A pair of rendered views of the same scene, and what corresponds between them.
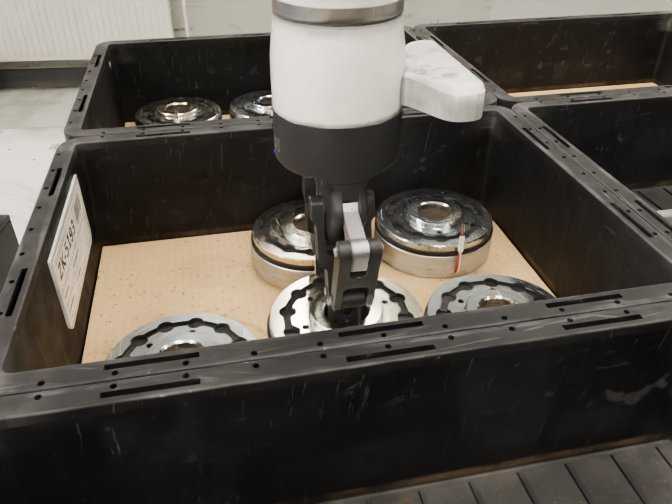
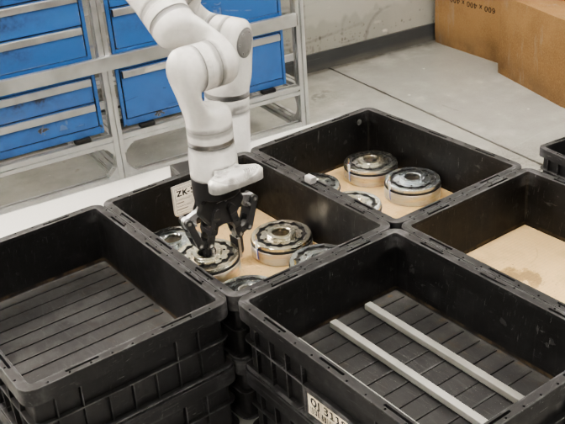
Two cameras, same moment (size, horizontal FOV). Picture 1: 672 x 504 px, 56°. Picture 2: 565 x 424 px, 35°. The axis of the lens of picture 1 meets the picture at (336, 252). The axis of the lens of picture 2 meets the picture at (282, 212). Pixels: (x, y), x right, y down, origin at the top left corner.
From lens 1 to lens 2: 1.28 m
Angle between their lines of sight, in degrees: 57
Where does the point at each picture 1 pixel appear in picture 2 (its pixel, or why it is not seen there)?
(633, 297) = (213, 281)
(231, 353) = (138, 226)
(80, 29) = not seen: outside the picture
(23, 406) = (102, 209)
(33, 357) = (136, 209)
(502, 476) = not seen: hidden behind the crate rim
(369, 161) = (200, 194)
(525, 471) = not seen: hidden behind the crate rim
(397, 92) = (209, 176)
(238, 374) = (129, 230)
